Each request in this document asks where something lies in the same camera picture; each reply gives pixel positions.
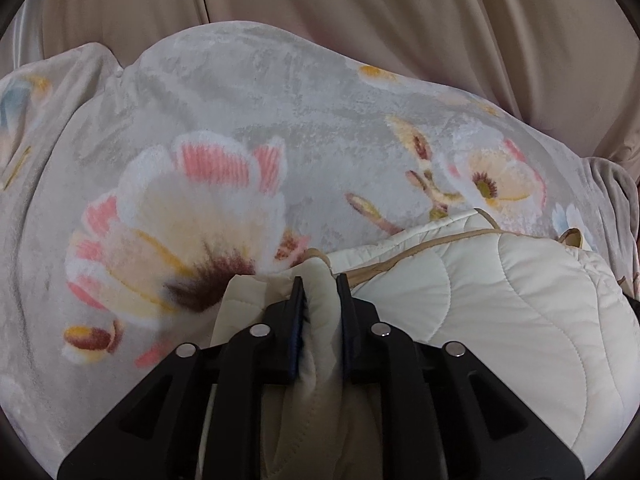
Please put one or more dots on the grey floral fleece blanket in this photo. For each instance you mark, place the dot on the grey floral fleece blanket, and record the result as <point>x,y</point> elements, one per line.
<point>200,135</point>

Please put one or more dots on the cream quilted jacket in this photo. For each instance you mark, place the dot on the cream quilted jacket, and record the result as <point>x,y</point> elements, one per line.
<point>500,310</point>

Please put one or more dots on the silvery white curtain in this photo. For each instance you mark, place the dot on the silvery white curtain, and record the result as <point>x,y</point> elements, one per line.
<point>26,30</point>

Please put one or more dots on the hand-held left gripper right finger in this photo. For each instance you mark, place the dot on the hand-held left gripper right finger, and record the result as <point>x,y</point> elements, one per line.
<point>344,320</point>

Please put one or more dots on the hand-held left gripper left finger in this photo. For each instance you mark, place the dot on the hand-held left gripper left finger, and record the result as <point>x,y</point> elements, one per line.
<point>298,322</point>

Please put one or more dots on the beige curtain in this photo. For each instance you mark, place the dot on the beige curtain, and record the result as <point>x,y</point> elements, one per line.
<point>350,15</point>

